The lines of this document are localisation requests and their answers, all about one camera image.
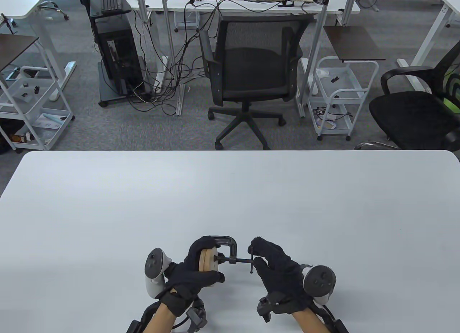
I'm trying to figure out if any person's left forearm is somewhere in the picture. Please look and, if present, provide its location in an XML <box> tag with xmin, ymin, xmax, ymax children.
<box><xmin>144</xmin><ymin>302</ymin><xmax>178</xmax><ymax>333</ymax></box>

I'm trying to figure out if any grey rolling computer stand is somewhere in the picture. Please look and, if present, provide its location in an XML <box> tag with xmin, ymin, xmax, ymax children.
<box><xmin>80</xmin><ymin>0</ymin><xmax>148</xmax><ymax>108</ymax></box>

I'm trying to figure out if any black mesh office chair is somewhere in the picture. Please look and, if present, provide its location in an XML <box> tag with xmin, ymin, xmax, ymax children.
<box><xmin>199</xmin><ymin>15</ymin><xmax>315</xmax><ymax>150</ymax></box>

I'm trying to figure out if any black metal clamp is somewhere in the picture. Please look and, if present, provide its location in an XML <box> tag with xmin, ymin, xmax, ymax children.
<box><xmin>203</xmin><ymin>235</ymin><xmax>256</xmax><ymax>274</ymax></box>

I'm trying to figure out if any grey white controller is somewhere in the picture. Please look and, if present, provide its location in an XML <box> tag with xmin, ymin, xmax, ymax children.
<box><xmin>144</xmin><ymin>248</ymin><xmax>171</xmax><ymax>299</ymax></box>
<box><xmin>303</xmin><ymin>265</ymin><xmax>337</xmax><ymax>305</ymax></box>

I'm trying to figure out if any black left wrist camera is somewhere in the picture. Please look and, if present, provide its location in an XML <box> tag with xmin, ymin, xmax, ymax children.
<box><xmin>186</xmin><ymin>301</ymin><xmax>208</xmax><ymax>333</ymax></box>

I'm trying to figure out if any grey white left controller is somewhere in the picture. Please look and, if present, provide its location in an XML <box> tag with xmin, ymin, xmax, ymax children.
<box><xmin>144</xmin><ymin>248</ymin><xmax>171</xmax><ymax>299</ymax></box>

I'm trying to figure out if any white desk with angled leg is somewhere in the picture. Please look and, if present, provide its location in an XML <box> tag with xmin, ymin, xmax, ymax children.
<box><xmin>396</xmin><ymin>0</ymin><xmax>460</xmax><ymax>93</ymax></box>

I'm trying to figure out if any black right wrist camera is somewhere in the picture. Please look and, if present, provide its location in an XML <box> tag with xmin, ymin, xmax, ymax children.
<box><xmin>257</xmin><ymin>298</ymin><xmax>281</xmax><ymax>323</ymax></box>

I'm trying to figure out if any black green office chair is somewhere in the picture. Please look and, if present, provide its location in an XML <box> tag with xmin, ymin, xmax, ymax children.
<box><xmin>369</xmin><ymin>40</ymin><xmax>460</xmax><ymax>150</ymax></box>

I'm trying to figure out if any person's right hand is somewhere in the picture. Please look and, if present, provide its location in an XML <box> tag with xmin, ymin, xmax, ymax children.
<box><xmin>249</xmin><ymin>237</ymin><xmax>312</xmax><ymax>315</ymax></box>

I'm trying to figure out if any grey white right controller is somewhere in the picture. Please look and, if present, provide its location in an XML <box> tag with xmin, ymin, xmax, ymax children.
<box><xmin>303</xmin><ymin>265</ymin><xmax>337</xmax><ymax>305</ymax></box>

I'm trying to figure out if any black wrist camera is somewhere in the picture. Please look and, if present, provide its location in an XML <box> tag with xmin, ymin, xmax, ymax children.
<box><xmin>257</xmin><ymin>298</ymin><xmax>281</xmax><ymax>323</ymax></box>
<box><xmin>186</xmin><ymin>301</ymin><xmax>208</xmax><ymax>333</ymax></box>

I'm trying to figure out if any white rolling cart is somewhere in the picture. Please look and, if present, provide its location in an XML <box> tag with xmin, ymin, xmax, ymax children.
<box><xmin>0</xmin><ymin>65</ymin><xmax>76</xmax><ymax>152</ymax></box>
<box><xmin>307</xmin><ymin>56</ymin><xmax>380</xmax><ymax>141</ymax></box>

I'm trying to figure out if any white curved desk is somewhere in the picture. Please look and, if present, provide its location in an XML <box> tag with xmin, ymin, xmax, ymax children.
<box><xmin>0</xmin><ymin>0</ymin><xmax>78</xmax><ymax>102</ymax></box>

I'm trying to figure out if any person's right forearm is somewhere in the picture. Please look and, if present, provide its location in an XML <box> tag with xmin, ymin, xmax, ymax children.
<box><xmin>291</xmin><ymin>308</ymin><xmax>333</xmax><ymax>333</ymax></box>

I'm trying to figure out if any chrome chair base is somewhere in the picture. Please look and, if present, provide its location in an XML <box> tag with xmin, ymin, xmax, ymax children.
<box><xmin>354</xmin><ymin>141</ymin><xmax>401</xmax><ymax>150</ymax></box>

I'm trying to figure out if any white power strip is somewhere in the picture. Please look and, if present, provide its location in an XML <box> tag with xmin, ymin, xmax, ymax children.
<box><xmin>154</xmin><ymin>56</ymin><xmax>169</xmax><ymax>93</ymax></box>

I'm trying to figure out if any black computer tower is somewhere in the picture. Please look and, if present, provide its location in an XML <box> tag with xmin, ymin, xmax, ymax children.
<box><xmin>94</xmin><ymin>22</ymin><xmax>146</xmax><ymax>96</ymax></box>

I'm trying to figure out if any white desk with metal posts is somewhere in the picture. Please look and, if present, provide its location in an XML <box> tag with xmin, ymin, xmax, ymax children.
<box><xmin>124</xmin><ymin>0</ymin><xmax>361</xmax><ymax>118</ymax></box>

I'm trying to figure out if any dark brown side tabletop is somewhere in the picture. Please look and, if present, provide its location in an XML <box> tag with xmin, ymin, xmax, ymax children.
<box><xmin>0</xmin><ymin>34</ymin><xmax>39</xmax><ymax>72</ymax></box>
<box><xmin>323</xmin><ymin>25</ymin><xmax>387</xmax><ymax>63</ymax></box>

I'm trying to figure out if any person's left hand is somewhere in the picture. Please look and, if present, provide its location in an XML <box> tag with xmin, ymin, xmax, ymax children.
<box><xmin>155</xmin><ymin>235</ymin><xmax>225</xmax><ymax>316</ymax></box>

